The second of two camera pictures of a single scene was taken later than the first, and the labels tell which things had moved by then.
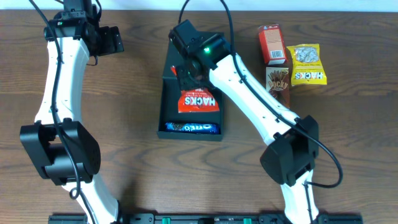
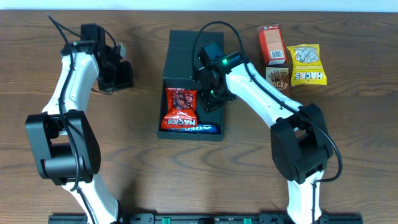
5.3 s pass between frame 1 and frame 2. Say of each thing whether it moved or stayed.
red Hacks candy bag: moved
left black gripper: moved
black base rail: stayed
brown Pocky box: stayed
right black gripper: moved
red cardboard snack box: stayed
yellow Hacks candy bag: stayed
